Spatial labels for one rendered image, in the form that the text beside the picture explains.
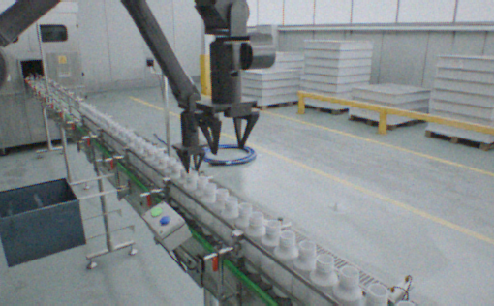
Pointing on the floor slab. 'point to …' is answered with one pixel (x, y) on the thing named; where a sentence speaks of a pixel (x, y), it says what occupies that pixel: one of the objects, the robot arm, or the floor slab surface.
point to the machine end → (0, 111)
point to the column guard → (204, 75)
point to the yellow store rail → (420, 119)
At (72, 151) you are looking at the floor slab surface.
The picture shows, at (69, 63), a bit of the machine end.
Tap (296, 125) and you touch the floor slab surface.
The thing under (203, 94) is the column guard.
